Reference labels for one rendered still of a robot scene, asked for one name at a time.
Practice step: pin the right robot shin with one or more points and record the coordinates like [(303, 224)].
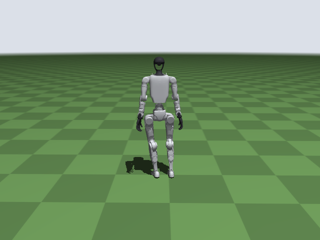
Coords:
[(170, 156)]

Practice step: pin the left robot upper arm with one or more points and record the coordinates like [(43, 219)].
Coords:
[(144, 88)]

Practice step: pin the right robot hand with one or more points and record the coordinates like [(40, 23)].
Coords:
[(179, 116)]

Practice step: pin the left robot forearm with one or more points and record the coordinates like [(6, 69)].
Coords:
[(141, 107)]

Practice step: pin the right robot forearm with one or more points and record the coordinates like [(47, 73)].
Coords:
[(177, 106)]

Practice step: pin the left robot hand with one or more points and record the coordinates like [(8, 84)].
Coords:
[(138, 123)]

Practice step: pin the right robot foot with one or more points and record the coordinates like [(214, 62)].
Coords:
[(170, 173)]

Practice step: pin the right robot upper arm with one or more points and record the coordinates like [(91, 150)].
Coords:
[(174, 87)]

